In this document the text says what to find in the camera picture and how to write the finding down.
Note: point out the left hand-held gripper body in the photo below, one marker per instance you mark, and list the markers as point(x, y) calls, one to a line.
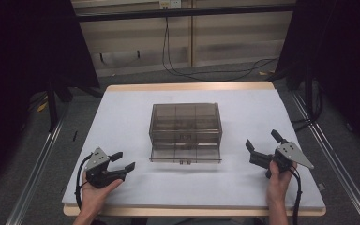
point(97, 175)

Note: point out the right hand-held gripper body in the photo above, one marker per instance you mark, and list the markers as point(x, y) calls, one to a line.
point(289, 154)

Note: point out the clear brown plastic drawer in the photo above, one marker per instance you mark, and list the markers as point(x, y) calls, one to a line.
point(186, 154)

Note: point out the clear brown plastic drawer box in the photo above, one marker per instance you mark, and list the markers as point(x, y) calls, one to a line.
point(186, 120)

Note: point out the person's left hand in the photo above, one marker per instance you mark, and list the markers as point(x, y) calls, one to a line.
point(95, 195)

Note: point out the person's right hand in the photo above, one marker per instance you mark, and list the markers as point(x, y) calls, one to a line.
point(278, 184)

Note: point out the small black stick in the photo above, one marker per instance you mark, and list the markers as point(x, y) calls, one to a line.
point(75, 135)

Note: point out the white table mat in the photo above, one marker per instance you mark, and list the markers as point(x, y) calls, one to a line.
point(168, 187)

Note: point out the yellow floor tape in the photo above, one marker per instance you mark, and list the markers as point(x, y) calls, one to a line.
point(42, 107)
point(267, 73)

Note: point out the black metal stand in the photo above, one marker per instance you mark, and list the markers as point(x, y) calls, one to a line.
point(52, 106)

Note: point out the light wooden table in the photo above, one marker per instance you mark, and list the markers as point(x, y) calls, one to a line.
point(187, 85)

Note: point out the black curtain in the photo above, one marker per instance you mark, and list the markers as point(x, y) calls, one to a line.
point(18, 62)
point(347, 62)

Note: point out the black horizontal bar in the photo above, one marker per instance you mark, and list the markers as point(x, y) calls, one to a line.
point(181, 12)

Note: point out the aluminium floor rail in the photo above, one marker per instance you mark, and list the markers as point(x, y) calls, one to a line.
point(34, 175)
point(340, 168)

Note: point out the white wall socket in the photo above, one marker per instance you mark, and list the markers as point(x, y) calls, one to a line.
point(170, 3)

